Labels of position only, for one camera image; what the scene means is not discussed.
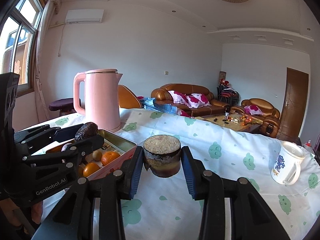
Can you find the white enamel mug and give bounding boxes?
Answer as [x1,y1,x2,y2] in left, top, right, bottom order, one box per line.
[271,141,306,186]

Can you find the long brown leather sofa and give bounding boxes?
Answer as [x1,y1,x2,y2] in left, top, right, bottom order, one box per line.
[151,83,230,117]

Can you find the tall cut sugarcane piece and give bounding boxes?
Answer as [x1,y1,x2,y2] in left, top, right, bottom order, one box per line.
[143,134,181,178]

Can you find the brown wooden door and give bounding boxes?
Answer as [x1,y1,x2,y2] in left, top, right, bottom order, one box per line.
[277,68,309,142]

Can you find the cloud pattern tablecloth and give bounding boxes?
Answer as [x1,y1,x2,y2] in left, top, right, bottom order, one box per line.
[34,109,319,239]

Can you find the cluttered coffee table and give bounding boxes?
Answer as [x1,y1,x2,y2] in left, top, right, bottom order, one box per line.
[196,113,263,133]

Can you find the orange half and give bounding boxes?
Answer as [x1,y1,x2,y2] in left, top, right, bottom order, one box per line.
[83,162,100,177]

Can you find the small yellow-brown longan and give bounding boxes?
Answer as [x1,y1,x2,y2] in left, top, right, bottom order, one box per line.
[92,150,103,161]

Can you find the orange leather chair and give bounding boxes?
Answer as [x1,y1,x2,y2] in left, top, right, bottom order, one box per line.
[118,85,143,109]

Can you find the pink electric kettle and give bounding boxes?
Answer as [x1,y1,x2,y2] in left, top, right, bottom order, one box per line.
[73,69,122,132]

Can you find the pink metal tin box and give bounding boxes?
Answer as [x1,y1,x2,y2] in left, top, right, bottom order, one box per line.
[32,128,138,181]

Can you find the brown leather armchair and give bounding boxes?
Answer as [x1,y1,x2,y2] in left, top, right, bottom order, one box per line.
[231,98,280,138]

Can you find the left hand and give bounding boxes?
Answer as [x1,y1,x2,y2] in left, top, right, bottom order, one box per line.
[1,198,43,231]

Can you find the whole orange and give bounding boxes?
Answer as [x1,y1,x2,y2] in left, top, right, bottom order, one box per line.
[101,151,120,166]

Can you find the stacked dark chairs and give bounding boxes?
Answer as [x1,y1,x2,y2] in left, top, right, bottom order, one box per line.
[217,79,240,106]

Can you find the purple cushioned stool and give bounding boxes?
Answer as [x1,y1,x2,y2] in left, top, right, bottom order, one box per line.
[49,98,76,116]

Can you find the white air conditioner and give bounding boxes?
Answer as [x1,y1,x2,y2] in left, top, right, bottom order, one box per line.
[65,9,104,24]

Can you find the window with frame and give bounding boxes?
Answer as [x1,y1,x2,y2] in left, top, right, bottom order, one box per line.
[1,0,44,94]

